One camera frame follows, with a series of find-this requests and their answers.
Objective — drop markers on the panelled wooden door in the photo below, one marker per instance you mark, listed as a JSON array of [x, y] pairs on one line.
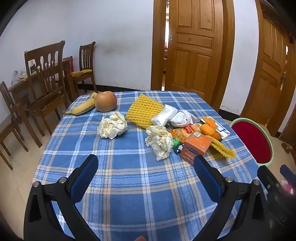
[[196, 51]]

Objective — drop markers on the tall dark wooden chair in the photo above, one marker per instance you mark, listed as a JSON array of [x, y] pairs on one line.
[[44, 67]]

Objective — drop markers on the white plastic bag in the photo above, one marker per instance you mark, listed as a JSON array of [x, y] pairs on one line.
[[163, 115]]

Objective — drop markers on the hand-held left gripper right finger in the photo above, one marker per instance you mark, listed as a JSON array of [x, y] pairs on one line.
[[208, 178]]

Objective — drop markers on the small yellow foam fruit net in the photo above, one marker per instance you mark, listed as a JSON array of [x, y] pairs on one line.
[[222, 148]]

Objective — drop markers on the crumpled white tissue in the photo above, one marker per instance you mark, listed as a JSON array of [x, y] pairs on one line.
[[112, 126], [159, 141]]

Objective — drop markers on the wooden door frame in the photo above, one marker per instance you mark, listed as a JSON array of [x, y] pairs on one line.
[[158, 46]]

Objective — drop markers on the small green toy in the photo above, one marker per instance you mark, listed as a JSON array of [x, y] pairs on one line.
[[176, 141]]

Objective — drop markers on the large yellow foam fruit net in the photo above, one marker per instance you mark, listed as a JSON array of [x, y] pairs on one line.
[[143, 111]]

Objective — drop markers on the yellow banana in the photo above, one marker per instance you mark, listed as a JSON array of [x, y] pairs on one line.
[[83, 108]]

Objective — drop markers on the white sock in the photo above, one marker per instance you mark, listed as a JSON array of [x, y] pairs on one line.
[[181, 119]]

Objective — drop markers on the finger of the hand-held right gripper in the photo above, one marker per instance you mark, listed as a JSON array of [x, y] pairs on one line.
[[288, 173], [266, 177]]

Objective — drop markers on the red stool with green rim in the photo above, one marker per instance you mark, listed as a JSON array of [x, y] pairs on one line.
[[252, 139]]

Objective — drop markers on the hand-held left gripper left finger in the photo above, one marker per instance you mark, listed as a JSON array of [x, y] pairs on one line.
[[84, 176]]

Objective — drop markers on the white and blue flat box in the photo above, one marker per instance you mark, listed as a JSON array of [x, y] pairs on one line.
[[223, 132]]

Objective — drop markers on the orange cardboard box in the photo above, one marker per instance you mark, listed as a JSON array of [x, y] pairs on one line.
[[196, 146]]

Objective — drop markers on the blue plaid tablecloth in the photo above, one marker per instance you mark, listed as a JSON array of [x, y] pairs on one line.
[[129, 185]]

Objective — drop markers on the orange snack packet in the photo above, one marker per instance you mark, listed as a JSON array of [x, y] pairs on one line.
[[182, 133]]

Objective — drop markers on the yellow seat cushion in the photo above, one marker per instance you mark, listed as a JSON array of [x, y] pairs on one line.
[[81, 73]]

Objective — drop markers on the wooden chair with cushion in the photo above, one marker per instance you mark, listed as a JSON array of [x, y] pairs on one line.
[[85, 55]]

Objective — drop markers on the orange peel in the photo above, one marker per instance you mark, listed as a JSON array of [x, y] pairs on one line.
[[208, 129]]

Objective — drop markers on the low dark wooden chair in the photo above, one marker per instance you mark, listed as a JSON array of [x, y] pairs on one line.
[[7, 109]]

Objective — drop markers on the clear plastic bag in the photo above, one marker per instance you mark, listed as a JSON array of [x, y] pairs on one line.
[[18, 76]]

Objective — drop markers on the round brown pear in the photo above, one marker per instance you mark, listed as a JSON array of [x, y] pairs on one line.
[[105, 102]]

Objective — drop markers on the dark wooden dining table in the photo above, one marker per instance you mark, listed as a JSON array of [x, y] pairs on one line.
[[20, 85]]

